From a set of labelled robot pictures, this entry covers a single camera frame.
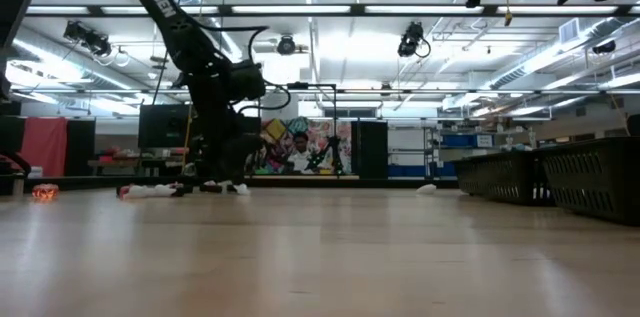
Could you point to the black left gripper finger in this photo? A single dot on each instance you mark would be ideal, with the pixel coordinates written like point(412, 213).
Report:
point(237, 169)
point(212, 169)

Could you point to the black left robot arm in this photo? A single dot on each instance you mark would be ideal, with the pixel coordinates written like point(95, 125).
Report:
point(192, 54)

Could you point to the black background robot arm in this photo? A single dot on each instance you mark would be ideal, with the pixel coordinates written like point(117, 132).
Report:
point(325, 154)

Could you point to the small black decoration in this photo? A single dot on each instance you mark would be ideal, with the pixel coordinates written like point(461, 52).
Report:
point(211, 189)

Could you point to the small red decoration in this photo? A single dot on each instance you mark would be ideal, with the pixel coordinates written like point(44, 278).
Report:
point(124, 191)

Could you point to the orange pumpkin decoration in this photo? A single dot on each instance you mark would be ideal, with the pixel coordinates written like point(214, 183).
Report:
point(45, 192)

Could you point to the white led light bar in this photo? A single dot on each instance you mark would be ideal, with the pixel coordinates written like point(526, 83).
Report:
point(57, 9)
point(557, 9)
point(290, 9)
point(200, 9)
point(425, 9)

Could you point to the small yellow hanging tag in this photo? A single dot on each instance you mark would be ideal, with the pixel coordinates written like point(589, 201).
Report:
point(507, 17)

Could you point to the black monitor screen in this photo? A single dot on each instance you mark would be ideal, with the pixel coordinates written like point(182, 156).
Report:
point(160, 127)

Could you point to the white box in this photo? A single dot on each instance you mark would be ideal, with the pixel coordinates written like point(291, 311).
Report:
point(277, 99)

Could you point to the person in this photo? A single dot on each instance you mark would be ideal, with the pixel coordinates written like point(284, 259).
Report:
point(301, 154)

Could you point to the dark background desk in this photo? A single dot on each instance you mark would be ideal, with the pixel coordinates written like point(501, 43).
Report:
point(130, 162)

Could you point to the colourful patterned board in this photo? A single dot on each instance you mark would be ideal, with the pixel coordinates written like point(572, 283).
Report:
point(320, 129)

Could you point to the black partition panel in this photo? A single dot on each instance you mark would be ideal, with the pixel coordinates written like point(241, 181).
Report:
point(80, 147)
point(10, 134)
point(369, 149)

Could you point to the rack with blue bins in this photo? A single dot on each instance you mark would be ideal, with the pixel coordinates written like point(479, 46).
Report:
point(465, 140)

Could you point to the red cloth panel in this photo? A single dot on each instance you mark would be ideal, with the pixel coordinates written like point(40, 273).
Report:
point(45, 144)

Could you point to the white board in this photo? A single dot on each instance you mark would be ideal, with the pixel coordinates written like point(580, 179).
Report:
point(406, 144)

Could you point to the black and red curved object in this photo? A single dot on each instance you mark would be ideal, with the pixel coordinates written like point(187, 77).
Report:
point(15, 163)

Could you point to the black slotted plastic basket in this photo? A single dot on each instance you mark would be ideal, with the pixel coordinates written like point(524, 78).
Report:
point(590, 182)
point(495, 177)

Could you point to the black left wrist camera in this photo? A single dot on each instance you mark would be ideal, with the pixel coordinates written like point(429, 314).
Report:
point(247, 79)

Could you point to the black ceiling-mounted camera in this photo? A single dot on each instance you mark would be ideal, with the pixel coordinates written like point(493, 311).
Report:
point(87, 37)
point(412, 39)
point(286, 45)
point(605, 47)

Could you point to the black background rig frame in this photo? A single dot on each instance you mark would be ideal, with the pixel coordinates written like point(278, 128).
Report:
point(310, 86)

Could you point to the black aluminium rig frame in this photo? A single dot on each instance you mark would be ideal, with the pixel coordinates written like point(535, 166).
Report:
point(350, 182)

